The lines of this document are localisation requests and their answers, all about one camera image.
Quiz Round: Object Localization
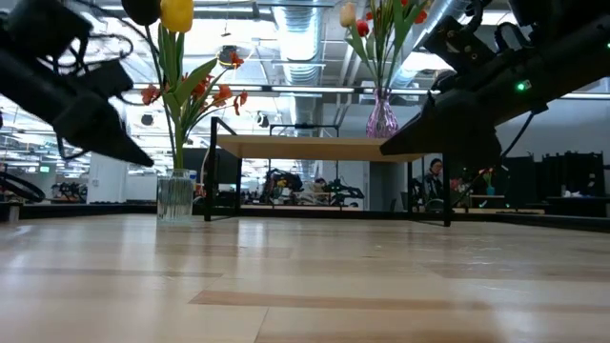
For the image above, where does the black artificial tulip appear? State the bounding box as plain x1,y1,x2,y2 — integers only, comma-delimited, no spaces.
121,0,185,171

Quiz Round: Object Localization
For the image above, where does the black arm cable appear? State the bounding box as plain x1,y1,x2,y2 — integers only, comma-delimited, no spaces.
0,170,47,204
499,104,549,161

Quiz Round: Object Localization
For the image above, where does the cream artificial tulip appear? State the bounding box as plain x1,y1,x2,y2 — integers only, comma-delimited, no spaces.
339,2,382,91

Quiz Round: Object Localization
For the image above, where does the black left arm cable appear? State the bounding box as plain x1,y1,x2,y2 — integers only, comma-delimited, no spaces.
0,170,47,204

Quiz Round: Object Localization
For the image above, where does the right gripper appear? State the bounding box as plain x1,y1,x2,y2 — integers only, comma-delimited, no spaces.
378,15,550,166

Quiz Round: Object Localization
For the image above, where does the white building pillar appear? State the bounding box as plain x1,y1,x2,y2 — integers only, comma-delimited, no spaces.
88,151,128,204

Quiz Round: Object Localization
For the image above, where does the black aluminium table frame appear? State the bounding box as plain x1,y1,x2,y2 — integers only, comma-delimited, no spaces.
0,116,610,234

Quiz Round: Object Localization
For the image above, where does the flower in teal pot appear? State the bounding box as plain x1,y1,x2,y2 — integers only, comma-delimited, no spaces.
478,166,498,197

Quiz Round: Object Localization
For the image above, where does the person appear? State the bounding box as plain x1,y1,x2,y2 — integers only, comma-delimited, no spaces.
264,168,306,205
423,158,447,211

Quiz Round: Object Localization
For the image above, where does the clear ribbed glass vase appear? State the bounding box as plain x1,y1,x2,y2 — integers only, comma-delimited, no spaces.
156,167,197,225

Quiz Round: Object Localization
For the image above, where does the yellow artificial tulip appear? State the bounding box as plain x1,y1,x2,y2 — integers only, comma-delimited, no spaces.
159,0,196,171

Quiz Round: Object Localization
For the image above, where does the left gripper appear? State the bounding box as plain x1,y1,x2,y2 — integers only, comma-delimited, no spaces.
0,50,155,169

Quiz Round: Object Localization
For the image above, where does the black equipment cabinet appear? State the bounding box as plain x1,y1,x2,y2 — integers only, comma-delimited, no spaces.
504,154,538,197
542,151,607,197

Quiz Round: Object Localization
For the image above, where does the purple glass vase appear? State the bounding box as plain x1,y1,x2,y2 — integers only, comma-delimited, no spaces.
365,88,399,139

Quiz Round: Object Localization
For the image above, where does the black round ceiling fixture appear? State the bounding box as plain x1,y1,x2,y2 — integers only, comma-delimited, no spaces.
217,45,242,71

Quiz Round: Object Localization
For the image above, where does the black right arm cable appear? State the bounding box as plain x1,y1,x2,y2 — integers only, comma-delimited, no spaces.
499,104,549,161

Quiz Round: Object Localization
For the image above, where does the red artificial flower bunch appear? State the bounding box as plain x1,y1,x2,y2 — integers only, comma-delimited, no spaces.
141,50,249,171
364,0,430,91

